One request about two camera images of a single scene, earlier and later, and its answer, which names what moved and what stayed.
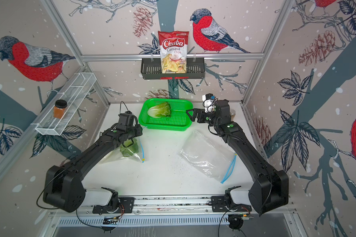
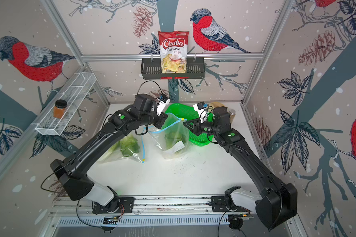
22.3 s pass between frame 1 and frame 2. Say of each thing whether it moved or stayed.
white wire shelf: stayed
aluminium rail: stayed
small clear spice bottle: stayed
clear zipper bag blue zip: stayed
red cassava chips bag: stayed
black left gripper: moved
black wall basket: stayed
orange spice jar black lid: stayed
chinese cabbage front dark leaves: stayed
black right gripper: moved
